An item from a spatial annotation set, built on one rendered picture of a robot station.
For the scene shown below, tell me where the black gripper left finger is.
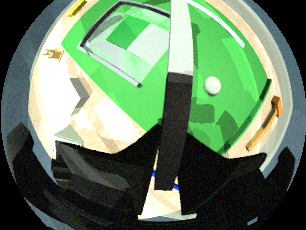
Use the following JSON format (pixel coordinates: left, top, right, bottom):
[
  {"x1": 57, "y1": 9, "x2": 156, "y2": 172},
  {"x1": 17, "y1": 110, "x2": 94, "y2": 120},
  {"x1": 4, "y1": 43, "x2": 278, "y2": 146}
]
[{"x1": 59, "y1": 123, "x2": 161, "y2": 215}]

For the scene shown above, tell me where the orange mallet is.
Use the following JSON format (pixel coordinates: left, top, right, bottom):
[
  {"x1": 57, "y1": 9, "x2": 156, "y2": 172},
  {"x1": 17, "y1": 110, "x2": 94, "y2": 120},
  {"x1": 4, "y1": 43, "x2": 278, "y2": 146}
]
[{"x1": 245, "y1": 95, "x2": 282, "y2": 152}]

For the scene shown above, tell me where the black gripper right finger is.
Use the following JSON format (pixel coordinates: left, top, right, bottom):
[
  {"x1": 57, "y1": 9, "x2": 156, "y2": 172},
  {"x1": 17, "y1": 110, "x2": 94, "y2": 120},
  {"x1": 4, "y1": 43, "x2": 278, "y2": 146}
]
[{"x1": 177, "y1": 132, "x2": 267, "y2": 216}]

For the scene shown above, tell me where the white golf ball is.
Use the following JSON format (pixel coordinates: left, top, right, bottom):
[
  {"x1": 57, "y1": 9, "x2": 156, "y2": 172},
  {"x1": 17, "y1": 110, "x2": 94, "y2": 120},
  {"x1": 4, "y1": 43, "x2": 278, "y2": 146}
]
[{"x1": 204, "y1": 76, "x2": 221, "y2": 95}]

